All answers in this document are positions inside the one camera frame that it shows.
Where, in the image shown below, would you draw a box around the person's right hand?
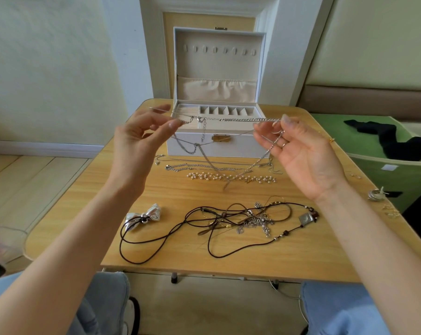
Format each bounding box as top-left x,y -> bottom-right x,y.
254,114 -> 347,203

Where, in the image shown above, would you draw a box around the bow pendant cord necklace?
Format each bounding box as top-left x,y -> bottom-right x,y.
119,203 -> 206,265

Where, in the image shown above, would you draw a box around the person's left forearm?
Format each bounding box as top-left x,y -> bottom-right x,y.
0,181 -> 142,335

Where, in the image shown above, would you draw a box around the black cloth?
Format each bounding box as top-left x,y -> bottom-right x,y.
344,119 -> 421,162

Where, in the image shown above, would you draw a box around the white cable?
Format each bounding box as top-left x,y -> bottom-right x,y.
268,279 -> 305,304

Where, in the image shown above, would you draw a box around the silver link chain necklace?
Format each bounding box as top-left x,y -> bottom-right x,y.
149,107 -> 285,190

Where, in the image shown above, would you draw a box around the square pendant cord necklace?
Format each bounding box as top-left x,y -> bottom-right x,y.
207,201 -> 320,260

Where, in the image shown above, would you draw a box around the thin silver chain necklace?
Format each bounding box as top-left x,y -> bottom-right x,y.
155,154 -> 281,174

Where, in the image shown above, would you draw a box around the person's right forearm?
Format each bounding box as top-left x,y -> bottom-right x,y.
322,181 -> 421,335

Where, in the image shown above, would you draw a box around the small earrings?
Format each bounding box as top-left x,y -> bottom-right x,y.
325,136 -> 401,219

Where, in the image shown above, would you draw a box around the black strap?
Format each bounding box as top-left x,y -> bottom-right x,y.
127,296 -> 142,335

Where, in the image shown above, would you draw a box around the person's left hand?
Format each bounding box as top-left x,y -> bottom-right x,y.
106,104 -> 185,200

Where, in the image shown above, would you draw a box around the white jewelry box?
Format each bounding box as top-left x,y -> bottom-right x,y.
166,27 -> 268,159

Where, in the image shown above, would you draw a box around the beige padded wall panel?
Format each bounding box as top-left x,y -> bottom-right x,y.
296,0 -> 421,117

